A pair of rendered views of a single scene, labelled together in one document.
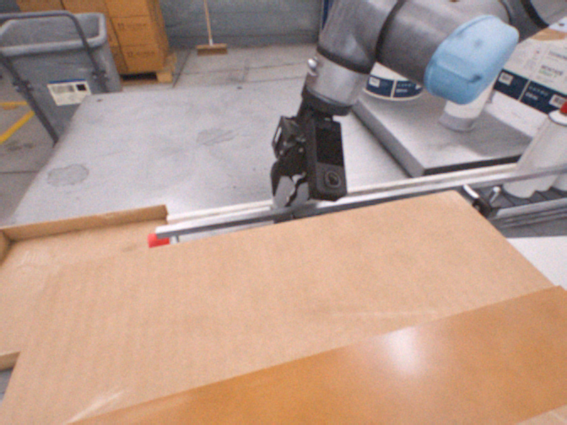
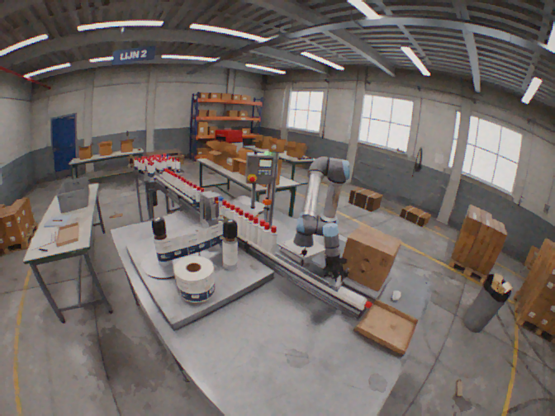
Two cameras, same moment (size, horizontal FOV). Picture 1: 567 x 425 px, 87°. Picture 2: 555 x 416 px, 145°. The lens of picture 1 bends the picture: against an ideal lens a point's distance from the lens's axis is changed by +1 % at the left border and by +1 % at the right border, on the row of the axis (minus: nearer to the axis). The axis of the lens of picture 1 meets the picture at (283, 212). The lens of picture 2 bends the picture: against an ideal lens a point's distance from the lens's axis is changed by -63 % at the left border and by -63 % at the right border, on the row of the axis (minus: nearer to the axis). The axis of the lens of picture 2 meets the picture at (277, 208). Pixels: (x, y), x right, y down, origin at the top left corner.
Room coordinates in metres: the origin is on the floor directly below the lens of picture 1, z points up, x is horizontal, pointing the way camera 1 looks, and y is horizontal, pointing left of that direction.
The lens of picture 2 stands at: (1.21, 0.53, 1.73)
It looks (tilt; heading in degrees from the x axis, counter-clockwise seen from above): 22 degrees down; 233
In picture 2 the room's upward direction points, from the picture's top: 6 degrees clockwise
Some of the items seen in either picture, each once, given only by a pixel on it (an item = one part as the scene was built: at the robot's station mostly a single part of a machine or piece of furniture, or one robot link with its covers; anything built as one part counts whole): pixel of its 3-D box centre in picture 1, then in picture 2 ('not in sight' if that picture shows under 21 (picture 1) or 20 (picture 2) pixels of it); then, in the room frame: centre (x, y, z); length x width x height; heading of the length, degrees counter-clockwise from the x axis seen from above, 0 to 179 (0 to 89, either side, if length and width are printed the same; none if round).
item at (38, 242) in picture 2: not in sight; (41, 242); (2.33, -1.37, 0.81); 0.38 x 0.36 x 0.02; 95
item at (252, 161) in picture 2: not in sight; (259, 168); (0.45, -0.74, 1.38); 0.17 x 0.10 x 0.19; 158
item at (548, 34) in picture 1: (525, 32); (68, 234); (2.02, -1.43, 0.82); 0.34 x 0.24 x 0.03; 101
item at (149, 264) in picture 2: not in sight; (164, 262); (1.13, -0.65, 0.89); 0.31 x 0.31 x 0.01
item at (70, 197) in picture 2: not in sight; (74, 193); (2.13, -2.35, 0.91); 0.60 x 0.40 x 0.22; 98
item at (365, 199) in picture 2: not in sight; (365, 198); (-3.33, -2.19, 0.16); 0.65 x 0.54 x 0.32; 99
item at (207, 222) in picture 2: not in sight; (211, 210); (0.69, -1.01, 1.01); 0.14 x 0.13 x 0.26; 103
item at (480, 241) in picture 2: not in sight; (478, 240); (-3.22, 0.63, 0.45); 1.20 x 0.84 x 0.89; 6
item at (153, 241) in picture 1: (214, 231); (354, 298); (0.34, 0.12, 0.91); 0.20 x 0.05 x 0.05; 105
